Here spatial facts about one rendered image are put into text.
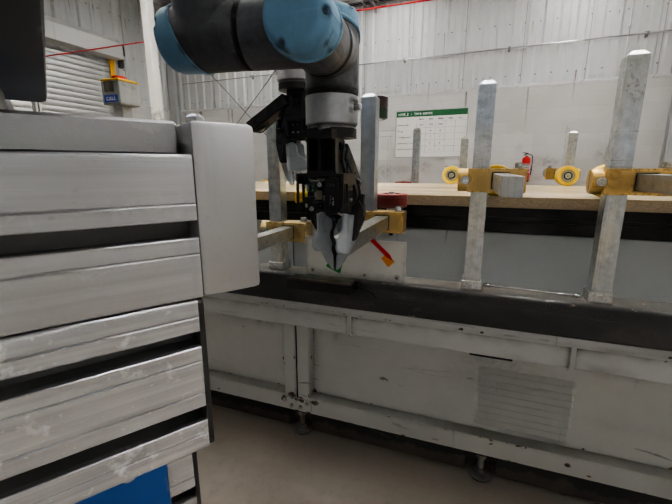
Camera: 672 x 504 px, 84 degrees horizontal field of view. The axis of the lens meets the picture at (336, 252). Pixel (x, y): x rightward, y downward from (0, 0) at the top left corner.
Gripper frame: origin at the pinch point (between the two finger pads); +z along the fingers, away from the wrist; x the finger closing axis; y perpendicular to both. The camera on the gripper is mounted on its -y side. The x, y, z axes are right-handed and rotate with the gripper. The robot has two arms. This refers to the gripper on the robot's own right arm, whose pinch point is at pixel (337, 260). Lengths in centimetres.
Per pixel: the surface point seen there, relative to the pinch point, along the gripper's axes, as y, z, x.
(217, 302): -35, 26, -52
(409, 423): -54, 67, 6
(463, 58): -756, -219, -19
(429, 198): -49, -7, 9
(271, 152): -32.1, -18.5, -29.5
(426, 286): -30.9, 12.5, 11.1
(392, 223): -31.4, -1.9, 2.4
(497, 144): -749, -60, 54
